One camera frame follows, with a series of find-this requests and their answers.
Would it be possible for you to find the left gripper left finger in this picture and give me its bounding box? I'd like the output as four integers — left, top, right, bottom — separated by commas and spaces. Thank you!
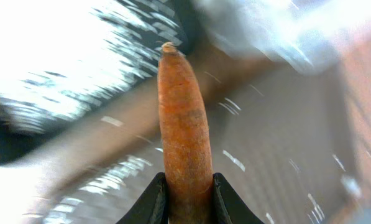
116, 172, 168, 224

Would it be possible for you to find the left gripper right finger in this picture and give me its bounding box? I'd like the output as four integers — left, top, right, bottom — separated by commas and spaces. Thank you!
213, 172, 264, 224

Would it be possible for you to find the orange carrot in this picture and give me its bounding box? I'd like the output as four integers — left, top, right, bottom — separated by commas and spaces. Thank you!
157, 42, 214, 223

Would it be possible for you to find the pile of white rice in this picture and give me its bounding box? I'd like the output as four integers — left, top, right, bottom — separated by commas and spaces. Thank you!
0, 0, 161, 125

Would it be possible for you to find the clear plastic waste bin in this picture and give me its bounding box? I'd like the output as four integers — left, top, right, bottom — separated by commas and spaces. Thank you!
193, 0, 371, 75

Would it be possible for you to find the dark brown serving tray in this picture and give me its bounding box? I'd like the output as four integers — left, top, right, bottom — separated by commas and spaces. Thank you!
42, 67, 361, 223

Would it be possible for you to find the black plastic tray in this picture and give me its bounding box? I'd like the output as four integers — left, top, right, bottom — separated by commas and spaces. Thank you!
0, 0, 201, 166

